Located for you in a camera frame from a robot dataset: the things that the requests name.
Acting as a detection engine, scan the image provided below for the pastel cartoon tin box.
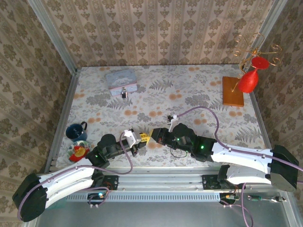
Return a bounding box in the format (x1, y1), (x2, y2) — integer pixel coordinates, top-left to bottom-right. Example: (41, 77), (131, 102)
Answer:
(105, 69), (138, 97)

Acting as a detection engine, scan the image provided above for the colourful patterned bowl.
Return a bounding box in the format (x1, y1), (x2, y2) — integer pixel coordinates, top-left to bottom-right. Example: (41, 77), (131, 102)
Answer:
(68, 140), (91, 163)

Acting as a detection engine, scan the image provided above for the dark blue mug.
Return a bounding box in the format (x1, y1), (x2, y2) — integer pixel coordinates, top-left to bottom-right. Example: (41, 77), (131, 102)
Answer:
(65, 121), (88, 142)

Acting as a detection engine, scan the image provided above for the small circuit board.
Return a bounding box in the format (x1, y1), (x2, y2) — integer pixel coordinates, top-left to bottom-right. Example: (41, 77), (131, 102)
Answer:
(219, 192), (240, 204)
(87, 192), (107, 202)

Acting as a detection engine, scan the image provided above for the floral tablecloth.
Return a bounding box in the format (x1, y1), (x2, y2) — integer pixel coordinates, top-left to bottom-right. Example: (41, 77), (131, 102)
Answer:
(56, 65), (272, 168)

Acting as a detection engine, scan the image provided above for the wooden base board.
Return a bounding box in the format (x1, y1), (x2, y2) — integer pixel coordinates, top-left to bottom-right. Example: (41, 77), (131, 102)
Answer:
(222, 76), (245, 107)

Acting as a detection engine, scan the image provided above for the red plastic goblet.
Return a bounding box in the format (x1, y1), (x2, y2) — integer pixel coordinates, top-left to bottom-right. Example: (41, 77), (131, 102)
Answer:
(238, 56), (270, 94)

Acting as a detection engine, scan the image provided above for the small green connector lead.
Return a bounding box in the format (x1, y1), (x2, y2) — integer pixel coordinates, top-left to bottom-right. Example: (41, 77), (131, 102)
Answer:
(247, 194), (288, 203)

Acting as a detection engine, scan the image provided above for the thin black cable loop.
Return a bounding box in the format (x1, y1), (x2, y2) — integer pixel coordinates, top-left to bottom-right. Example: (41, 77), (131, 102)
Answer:
(170, 148), (188, 158)

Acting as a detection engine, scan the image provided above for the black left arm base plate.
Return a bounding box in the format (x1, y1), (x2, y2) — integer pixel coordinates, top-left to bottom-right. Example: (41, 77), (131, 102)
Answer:
(93, 175), (119, 191)

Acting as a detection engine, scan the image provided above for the aluminium front frame rail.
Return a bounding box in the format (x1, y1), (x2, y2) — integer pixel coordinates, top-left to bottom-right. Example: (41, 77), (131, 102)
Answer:
(35, 166), (293, 192)

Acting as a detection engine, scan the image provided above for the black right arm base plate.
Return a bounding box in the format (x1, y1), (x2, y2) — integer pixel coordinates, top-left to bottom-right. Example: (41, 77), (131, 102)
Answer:
(202, 174), (228, 191)

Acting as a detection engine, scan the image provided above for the aluminium side rail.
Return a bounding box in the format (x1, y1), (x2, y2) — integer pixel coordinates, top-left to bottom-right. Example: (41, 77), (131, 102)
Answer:
(250, 91), (273, 149)
(44, 70), (81, 173)

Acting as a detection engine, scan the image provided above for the grey slotted cable duct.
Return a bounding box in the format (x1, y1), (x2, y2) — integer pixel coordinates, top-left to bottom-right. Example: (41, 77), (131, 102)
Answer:
(64, 192), (222, 202)

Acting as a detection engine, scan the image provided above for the gold wire rack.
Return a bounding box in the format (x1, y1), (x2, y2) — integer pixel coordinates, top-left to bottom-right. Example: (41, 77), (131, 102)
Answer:
(233, 32), (282, 93)

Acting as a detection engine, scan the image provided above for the aluminium corner post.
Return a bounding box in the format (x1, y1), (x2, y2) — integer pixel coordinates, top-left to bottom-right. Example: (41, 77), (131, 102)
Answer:
(250, 0), (289, 64)
(26, 0), (79, 74)

